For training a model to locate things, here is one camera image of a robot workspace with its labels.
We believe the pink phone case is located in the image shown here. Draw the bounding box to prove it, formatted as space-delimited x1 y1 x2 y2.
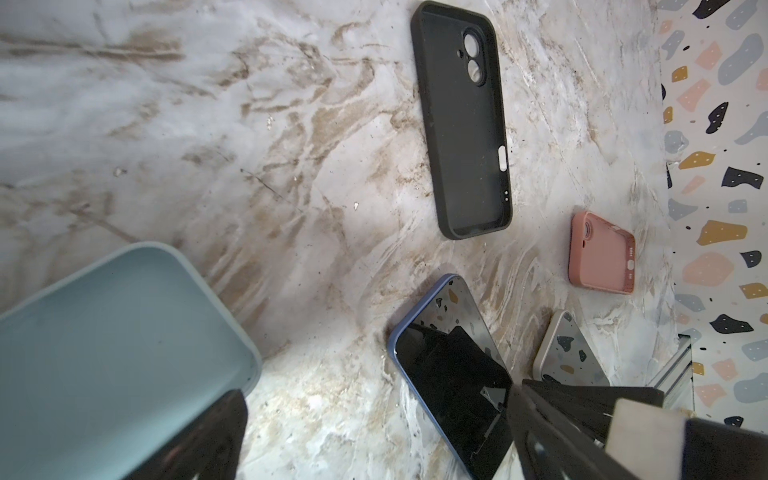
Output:
568 211 636 295

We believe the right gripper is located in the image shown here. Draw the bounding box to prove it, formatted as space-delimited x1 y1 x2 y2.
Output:
522 379 768 480

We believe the black phone case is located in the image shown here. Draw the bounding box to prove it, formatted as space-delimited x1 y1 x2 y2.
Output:
411 1 513 240

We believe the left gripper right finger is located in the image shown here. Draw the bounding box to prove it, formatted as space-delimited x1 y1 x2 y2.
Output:
507 385 635 479

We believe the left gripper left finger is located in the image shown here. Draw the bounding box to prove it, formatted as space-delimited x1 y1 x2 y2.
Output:
127 390 248 480

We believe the blue smartphone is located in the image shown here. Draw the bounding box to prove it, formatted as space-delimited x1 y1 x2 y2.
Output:
388 274 513 479

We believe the light blue phone case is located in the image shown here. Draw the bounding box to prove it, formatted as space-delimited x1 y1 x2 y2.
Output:
1 242 262 479

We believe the black smartphone right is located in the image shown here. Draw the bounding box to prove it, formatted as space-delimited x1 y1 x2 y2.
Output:
532 310 610 386

